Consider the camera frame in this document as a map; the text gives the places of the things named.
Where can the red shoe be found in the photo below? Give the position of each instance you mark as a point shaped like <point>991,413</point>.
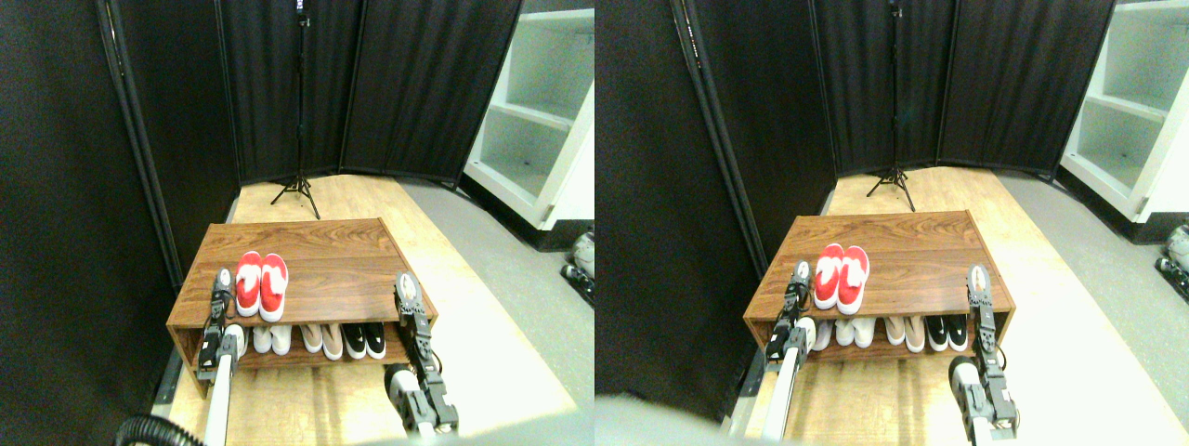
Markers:
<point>247,295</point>
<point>827,290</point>
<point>275,299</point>
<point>855,294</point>

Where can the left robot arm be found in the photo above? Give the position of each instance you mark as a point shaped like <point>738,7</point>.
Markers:
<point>219,400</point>
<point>783,395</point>

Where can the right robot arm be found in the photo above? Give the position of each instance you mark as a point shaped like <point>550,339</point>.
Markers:
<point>989,395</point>
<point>429,400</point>

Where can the black shoe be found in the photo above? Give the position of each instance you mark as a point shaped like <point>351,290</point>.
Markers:
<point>957,334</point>
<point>936,335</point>
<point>354,344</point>
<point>374,342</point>

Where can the lilac shoe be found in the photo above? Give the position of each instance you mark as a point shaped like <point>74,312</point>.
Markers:
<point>824,336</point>

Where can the white shoe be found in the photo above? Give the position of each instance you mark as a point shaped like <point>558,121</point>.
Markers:
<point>863,334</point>
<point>262,340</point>
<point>280,341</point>
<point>844,334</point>

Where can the beige shoe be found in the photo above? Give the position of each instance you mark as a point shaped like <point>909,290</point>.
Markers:
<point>915,336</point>
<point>332,344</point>
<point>311,338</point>
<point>894,332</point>

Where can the grey curtain stand foot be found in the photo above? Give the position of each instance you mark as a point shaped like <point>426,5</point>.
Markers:
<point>167,381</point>
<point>746,409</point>

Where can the brown shoe rack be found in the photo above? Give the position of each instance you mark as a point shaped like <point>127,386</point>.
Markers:
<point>344,269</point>
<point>920,265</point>

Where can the grey and black device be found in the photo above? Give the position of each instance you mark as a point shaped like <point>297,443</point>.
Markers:
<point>1178,251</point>
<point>583,255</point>

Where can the black curtain stand pole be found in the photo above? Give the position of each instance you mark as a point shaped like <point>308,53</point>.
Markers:
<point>139,139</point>
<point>720,139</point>

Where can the white shelf unit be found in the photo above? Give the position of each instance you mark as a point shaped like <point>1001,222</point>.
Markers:
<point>520,139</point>
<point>1115,130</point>

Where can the black tripod stand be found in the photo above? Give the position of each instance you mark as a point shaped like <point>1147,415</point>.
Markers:
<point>301,93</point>
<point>895,93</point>

